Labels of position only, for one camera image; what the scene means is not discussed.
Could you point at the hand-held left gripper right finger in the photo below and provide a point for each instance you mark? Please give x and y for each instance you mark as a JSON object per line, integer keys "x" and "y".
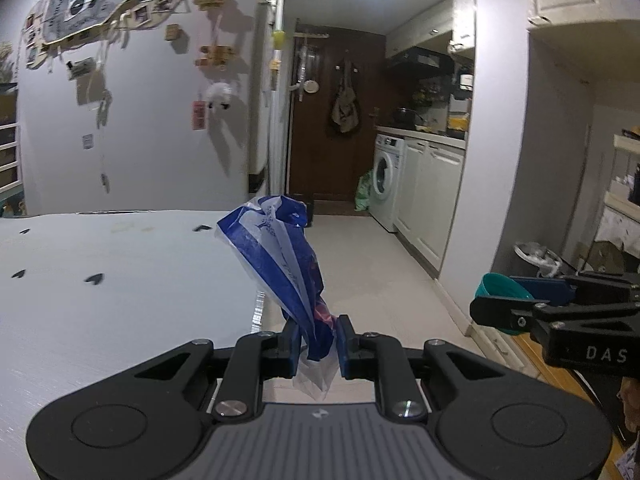
{"x": 344, "y": 352}

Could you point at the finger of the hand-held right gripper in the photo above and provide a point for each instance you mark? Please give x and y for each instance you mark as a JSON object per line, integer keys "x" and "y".
{"x": 545, "y": 290}
{"x": 500, "y": 312}

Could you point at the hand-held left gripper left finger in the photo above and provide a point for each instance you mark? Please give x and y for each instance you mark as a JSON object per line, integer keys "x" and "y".
{"x": 295, "y": 355}

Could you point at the teal plastic cup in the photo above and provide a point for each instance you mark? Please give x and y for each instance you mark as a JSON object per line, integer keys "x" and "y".
{"x": 495, "y": 287}

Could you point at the blue white plastic bag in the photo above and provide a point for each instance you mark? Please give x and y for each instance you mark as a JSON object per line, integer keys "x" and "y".
{"x": 280, "y": 270}

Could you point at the person's right hand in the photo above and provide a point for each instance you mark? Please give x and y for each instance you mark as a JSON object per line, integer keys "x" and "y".
{"x": 630, "y": 405}

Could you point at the white panelled low cabinet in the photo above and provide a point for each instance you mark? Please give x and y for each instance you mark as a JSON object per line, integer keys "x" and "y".
{"x": 500, "y": 352}

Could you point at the white shelf unit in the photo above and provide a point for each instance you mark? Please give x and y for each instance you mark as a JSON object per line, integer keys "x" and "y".
{"x": 622, "y": 200}

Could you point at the white kitchen base cabinets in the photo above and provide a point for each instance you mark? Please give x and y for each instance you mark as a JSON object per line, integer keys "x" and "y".
{"x": 432, "y": 200}

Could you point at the black bin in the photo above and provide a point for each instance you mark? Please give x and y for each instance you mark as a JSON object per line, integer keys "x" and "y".
{"x": 309, "y": 212}

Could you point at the green bag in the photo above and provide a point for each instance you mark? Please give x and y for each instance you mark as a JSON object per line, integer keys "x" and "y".
{"x": 363, "y": 192}

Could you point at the white washing machine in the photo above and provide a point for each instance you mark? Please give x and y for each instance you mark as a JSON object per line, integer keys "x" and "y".
{"x": 387, "y": 182}

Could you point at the yellow container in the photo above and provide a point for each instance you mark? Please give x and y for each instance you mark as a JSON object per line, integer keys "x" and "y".
{"x": 457, "y": 123}

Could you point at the brown wooden door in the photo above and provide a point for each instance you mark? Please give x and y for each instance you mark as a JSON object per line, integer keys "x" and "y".
{"x": 320, "y": 160}

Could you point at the black cooking pot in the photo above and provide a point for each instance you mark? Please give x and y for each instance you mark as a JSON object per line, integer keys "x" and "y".
{"x": 406, "y": 116}

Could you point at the white refrigerator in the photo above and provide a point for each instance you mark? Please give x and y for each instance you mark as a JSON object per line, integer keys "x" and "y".
{"x": 260, "y": 125}

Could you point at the hanging cloth bag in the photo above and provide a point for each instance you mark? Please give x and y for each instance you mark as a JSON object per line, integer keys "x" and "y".
{"x": 345, "y": 110}

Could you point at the pink paper tag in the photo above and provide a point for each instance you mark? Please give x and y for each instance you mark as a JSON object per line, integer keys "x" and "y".
{"x": 198, "y": 116}

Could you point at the black range hood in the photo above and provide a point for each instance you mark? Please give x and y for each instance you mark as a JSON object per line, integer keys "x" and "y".
{"x": 417, "y": 61}

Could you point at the white round door ornament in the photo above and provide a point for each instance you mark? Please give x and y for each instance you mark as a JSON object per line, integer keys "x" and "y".
{"x": 311, "y": 86}

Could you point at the white plush toy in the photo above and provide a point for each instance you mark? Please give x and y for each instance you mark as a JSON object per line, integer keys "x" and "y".
{"x": 219, "y": 95}

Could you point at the white kitchen upper cabinets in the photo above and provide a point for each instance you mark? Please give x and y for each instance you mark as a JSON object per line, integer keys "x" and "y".
{"x": 430, "y": 22}

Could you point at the white drawer cabinet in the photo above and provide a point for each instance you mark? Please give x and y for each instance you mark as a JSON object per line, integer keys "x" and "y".
{"x": 7, "y": 155}

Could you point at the small wooden wall ornament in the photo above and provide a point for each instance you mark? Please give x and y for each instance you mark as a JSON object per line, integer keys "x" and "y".
{"x": 173, "y": 32}

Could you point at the wall hanging with photos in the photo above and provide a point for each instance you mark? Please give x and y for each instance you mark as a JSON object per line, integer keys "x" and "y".
{"x": 95, "y": 2}

